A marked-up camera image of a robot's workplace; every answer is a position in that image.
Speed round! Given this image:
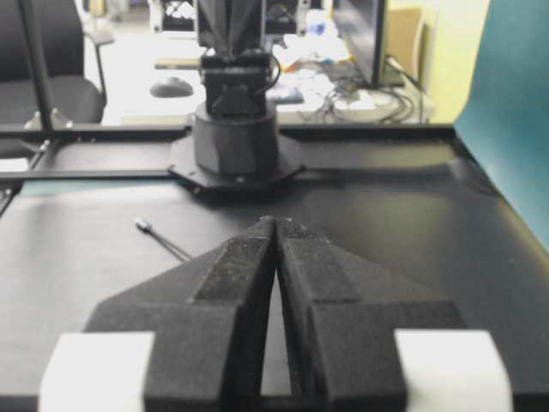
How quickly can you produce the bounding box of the grey hub with black cable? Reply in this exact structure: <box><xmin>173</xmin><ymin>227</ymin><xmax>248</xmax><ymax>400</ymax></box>
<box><xmin>135</xmin><ymin>218</ymin><xmax>192</xmax><ymax>262</ymax></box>

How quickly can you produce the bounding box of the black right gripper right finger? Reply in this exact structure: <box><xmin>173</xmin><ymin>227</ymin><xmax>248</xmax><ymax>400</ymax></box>
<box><xmin>276</xmin><ymin>219</ymin><xmax>513</xmax><ymax>411</ymax></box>

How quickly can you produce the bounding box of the teal backdrop sheet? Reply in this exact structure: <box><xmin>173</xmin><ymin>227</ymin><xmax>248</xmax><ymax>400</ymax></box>
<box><xmin>454</xmin><ymin>1</ymin><xmax>548</xmax><ymax>246</ymax></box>

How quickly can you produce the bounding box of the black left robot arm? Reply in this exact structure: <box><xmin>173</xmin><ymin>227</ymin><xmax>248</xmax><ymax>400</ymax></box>
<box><xmin>38</xmin><ymin>1</ymin><xmax>282</xmax><ymax>411</ymax></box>

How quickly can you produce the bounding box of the black aluminium frame rail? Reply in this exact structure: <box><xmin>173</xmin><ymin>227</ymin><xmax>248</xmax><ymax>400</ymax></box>
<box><xmin>1</xmin><ymin>125</ymin><xmax>191</xmax><ymax>211</ymax></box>

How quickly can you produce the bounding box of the black office chair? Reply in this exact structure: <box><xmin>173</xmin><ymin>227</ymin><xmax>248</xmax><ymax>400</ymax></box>
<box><xmin>1</xmin><ymin>1</ymin><xmax>114</xmax><ymax>159</ymax></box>

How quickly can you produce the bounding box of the black computer mouse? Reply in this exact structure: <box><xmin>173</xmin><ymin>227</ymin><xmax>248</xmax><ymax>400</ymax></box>
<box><xmin>150</xmin><ymin>77</ymin><xmax>194</xmax><ymax>98</ymax></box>

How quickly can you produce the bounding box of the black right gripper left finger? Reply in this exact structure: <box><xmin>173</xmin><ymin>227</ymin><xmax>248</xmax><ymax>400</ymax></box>
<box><xmin>39</xmin><ymin>217</ymin><xmax>275</xmax><ymax>411</ymax></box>

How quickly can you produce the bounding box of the black computer monitor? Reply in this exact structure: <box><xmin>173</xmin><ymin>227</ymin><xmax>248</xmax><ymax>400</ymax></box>
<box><xmin>332</xmin><ymin>0</ymin><xmax>404</xmax><ymax>88</ymax></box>

